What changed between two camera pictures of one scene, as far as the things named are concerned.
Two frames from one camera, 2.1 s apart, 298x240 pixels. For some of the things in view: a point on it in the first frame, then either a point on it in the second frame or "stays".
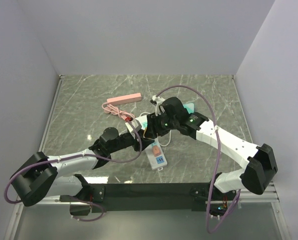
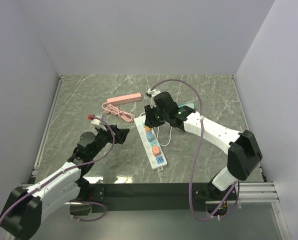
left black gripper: [145, 142] to [120, 134]
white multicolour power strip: [154, 152] stays
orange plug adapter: [156, 150] stays
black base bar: [143, 196] stays
